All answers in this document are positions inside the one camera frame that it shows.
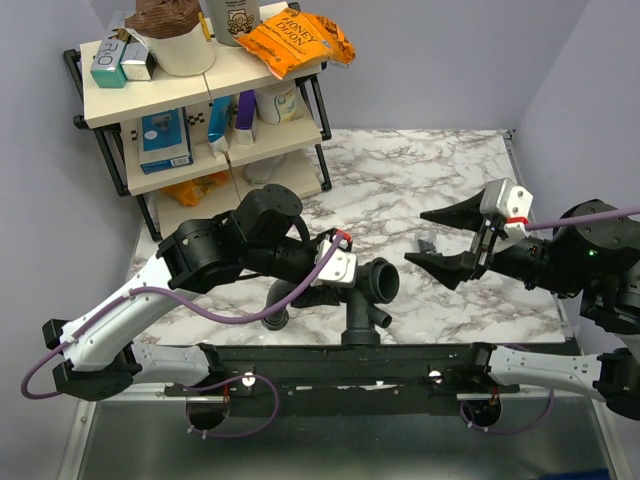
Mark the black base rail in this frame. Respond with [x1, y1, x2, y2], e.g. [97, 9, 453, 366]
[165, 343, 498, 417]

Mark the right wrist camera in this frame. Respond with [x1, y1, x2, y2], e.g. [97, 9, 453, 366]
[479, 178, 533, 252]

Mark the blue white tube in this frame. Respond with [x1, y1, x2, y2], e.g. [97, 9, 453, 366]
[207, 96, 232, 156]

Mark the orange honey dijon chip bag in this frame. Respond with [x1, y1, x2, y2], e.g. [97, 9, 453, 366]
[237, 7, 356, 80]

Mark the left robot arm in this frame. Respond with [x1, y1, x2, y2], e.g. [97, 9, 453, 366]
[45, 184, 357, 401]

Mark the grey white item lower shelf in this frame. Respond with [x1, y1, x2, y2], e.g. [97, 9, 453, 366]
[243, 154, 284, 185]

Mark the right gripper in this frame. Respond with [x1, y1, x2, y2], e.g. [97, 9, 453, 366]
[400, 182, 583, 297]

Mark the grey tee pipe fitting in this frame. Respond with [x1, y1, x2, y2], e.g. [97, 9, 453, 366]
[341, 257, 400, 346]

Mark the orange snack bag lower shelf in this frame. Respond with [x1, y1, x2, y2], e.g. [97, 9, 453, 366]
[161, 171, 229, 207]

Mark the white yellow cup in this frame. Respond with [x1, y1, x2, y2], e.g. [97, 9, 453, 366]
[254, 81, 298, 125]

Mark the white skull cup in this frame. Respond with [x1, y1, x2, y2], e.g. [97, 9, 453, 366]
[204, 0, 261, 47]

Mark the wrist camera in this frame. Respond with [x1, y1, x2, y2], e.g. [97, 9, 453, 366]
[311, 248, 358, 288]
[479, 178, 533, 252]

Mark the purple white tube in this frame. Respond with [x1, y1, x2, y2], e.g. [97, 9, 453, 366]
[234, 90, 257, 145]

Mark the beige black shelf rack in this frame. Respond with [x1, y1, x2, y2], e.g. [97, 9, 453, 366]
[62, 0, 333, 242]

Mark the blue razor box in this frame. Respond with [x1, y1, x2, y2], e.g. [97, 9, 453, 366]
[138, 109, 193, 175]

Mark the teal white box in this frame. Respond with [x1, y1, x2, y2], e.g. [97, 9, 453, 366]
[90, 38, 127, 89]

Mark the silver white box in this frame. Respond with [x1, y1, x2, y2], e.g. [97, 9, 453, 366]
[120, 42, 156, 82]

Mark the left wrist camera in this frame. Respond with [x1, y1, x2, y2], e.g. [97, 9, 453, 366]
[311, 248, 358, 288]

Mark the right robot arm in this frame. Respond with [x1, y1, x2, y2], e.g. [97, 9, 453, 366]
[404, 186, 639, 420]

